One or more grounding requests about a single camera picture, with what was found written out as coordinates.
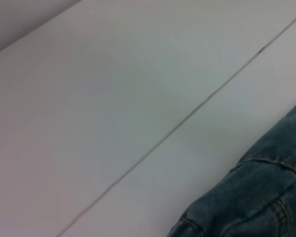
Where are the blue denim shorts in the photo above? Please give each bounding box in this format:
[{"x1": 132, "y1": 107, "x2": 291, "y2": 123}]
[{"x1": 166, "y1": 95, "x2": 296, "y2": 237}]

